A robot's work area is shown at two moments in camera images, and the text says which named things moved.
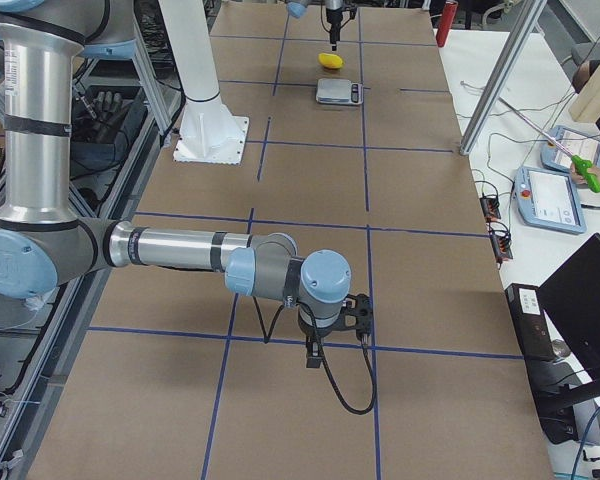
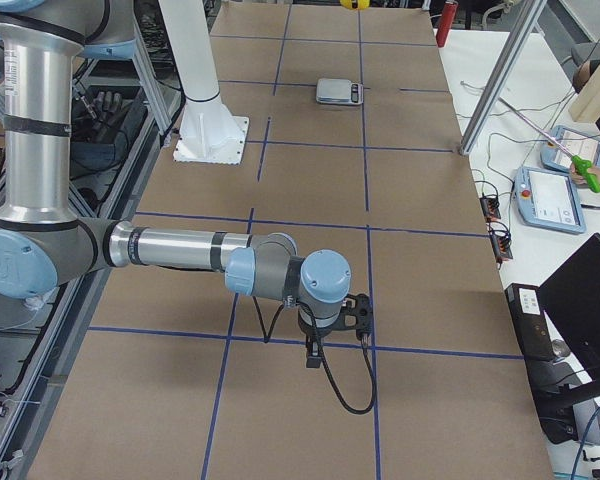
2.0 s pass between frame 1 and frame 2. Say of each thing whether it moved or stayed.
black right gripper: stayed
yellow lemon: moved
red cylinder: stayed
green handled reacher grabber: stayed
